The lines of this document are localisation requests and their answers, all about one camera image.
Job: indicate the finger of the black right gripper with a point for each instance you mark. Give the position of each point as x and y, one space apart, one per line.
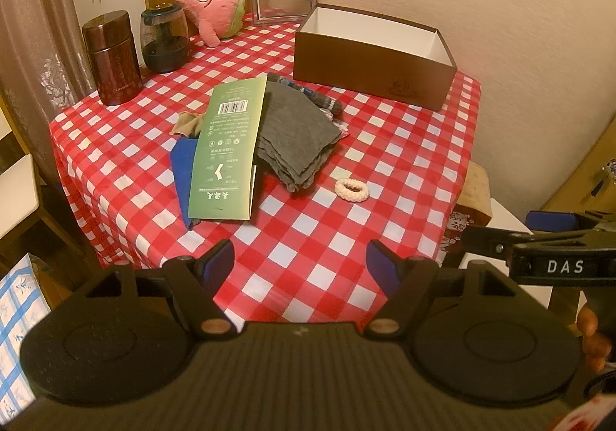
505 244
547 221

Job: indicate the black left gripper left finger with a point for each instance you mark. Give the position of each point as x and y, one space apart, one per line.
194 282

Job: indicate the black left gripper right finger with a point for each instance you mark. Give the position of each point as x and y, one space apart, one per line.
406 283

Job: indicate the cream fluffy hair scrunchie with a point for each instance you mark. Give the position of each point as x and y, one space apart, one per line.
351 190

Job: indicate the green sock package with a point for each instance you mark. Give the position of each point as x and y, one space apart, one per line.
223 172

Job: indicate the dark grey cloth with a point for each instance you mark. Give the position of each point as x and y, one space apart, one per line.
295 137

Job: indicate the right hand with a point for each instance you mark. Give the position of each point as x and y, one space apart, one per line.
596 347

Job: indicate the red white checkered tablecloth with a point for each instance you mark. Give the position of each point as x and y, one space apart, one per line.
301 257

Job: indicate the blue cloth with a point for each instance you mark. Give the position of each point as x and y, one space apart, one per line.
181 162

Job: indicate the beige stocking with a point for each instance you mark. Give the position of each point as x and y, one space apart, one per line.
188 125

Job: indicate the blue white tissue box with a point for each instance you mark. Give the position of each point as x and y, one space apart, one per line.
22 306

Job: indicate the wooden stool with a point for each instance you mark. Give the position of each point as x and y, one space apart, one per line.
22 203

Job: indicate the brown cardboard box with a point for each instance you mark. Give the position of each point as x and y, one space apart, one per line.
374 54

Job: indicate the brown wooden canister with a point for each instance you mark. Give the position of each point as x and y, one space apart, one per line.
113 58

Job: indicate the glass jar with dark contents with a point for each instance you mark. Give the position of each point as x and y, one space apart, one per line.
164 38

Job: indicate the patterned curtain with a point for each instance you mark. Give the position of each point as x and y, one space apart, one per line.
44 70

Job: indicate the pink star plush toy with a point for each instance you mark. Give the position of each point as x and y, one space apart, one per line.
215 19

